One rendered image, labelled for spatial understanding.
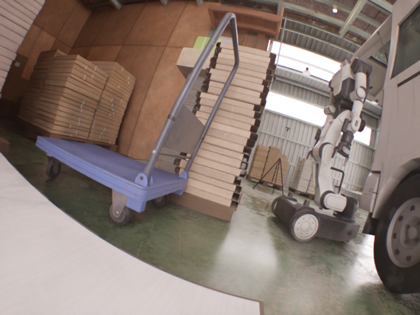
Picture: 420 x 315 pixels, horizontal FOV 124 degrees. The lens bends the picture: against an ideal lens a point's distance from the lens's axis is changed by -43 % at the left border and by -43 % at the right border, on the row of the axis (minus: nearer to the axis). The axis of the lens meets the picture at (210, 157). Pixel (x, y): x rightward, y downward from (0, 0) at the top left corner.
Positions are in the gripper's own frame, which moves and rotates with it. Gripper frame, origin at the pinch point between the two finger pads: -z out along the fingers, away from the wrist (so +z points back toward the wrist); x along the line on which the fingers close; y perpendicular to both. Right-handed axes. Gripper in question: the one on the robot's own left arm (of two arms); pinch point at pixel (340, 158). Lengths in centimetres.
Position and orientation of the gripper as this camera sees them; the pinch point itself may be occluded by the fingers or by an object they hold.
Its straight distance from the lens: 134.5
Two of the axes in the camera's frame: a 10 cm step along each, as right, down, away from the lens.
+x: -8.8, -4.7, 1.0
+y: -1.0, -0.3, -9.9
